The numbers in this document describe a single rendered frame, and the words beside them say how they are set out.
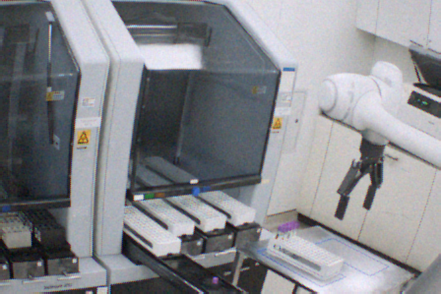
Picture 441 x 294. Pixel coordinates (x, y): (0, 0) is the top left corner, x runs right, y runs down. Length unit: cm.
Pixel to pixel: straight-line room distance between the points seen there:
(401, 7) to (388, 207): 146
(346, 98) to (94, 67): 81
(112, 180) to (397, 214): 252
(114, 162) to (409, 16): 286
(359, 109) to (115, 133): 88
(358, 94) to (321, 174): 317
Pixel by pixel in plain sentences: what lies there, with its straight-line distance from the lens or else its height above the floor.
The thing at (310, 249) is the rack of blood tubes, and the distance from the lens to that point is 223.
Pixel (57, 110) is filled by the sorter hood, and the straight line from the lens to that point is 187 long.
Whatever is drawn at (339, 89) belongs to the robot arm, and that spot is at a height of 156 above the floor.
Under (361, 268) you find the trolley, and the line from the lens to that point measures 230.
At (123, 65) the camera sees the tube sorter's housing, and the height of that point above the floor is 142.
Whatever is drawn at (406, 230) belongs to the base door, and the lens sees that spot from 419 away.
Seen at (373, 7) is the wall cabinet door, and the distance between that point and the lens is 461.
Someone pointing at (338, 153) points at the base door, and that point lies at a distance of 448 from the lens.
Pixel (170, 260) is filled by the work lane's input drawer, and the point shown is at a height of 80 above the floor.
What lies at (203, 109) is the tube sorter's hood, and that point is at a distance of 222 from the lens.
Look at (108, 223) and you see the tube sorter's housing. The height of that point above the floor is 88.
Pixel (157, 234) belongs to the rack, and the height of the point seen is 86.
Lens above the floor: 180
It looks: 15 degrees down
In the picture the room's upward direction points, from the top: 10 degrees clockwise
